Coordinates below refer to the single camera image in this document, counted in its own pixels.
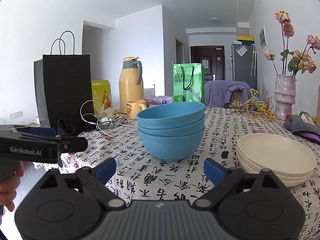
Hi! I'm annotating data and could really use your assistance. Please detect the purple tissue pack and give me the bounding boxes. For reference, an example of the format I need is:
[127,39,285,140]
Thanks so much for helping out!
[145,95,174,106]

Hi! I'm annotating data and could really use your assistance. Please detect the dark entrance door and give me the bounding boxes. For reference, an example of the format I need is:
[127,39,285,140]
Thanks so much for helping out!
[190,46,226,83]

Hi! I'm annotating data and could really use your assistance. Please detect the person's left hand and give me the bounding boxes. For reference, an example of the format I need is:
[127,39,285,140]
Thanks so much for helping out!
[0,161,24,212]

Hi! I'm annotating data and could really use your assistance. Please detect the red green packet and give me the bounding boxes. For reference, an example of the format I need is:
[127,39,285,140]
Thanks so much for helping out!
[299,111,316,125]

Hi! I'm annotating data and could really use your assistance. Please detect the ceiling lamp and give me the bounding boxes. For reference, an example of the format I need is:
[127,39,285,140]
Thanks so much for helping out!
[210,17,222,23]

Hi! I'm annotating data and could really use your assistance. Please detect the yellow artificial flower branch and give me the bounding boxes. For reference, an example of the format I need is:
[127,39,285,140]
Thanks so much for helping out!
[231,88,276,120]

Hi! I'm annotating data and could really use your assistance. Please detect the grey refrigerator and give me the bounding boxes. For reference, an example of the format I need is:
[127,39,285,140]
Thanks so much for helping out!
[231,41,257,88]

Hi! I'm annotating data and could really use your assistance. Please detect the dried pink roses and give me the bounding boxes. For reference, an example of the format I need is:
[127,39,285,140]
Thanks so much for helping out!
[262,10,320,77]

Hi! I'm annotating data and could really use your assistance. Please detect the grey purple cloth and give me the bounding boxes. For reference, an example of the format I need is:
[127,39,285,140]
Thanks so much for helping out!
[283,115,320,145]

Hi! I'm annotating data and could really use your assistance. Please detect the purple jacket on chair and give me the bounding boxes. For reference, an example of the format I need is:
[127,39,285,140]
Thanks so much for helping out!
[204,80,250,108]

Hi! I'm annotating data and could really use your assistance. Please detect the calligraphy print tablecloth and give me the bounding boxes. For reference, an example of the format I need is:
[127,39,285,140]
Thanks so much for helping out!
[32,106,320,240]

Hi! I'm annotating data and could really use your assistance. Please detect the yellow snack box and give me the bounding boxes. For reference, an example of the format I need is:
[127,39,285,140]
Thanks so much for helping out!
[91,80,112,114]

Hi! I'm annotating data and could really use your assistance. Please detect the yellow thermos jug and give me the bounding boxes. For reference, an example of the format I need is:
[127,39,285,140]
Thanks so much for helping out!
[119,57,144,114]

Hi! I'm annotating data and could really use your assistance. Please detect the pink small suitcase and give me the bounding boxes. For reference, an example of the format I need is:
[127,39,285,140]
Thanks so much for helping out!
[316,86,320,127]

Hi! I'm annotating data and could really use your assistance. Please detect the cream plate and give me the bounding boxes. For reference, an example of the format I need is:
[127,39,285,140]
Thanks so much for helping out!
[238,133,316,175]
[236,150,313,181]
[238,157,310,187]

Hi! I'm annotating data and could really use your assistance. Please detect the blue bowl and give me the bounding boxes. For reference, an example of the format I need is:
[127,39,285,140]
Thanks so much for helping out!
[138,114,205,137]
[136,102,205,129]
[138,127,205,161]

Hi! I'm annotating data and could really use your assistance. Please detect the yellow box on fridge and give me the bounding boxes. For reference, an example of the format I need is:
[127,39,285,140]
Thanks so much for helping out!
[237,36,254,42]

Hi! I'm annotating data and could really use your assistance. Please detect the yellow bear mug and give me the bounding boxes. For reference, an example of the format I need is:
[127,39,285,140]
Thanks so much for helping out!
[126,100,147,119]

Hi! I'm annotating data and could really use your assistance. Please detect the pink textured vase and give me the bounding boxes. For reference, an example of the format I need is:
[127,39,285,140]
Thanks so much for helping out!
[274,74,296,120]

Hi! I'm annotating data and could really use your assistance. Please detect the white cable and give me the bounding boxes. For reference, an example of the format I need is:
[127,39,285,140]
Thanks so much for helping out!
[80,100,139,139]

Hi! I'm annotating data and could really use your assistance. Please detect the black paper bag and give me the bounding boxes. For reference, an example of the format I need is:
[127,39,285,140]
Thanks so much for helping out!
[34,30,95,131]

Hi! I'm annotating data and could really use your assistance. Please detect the green paper bag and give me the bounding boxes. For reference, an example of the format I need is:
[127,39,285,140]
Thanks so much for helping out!
[173,63,204,103]

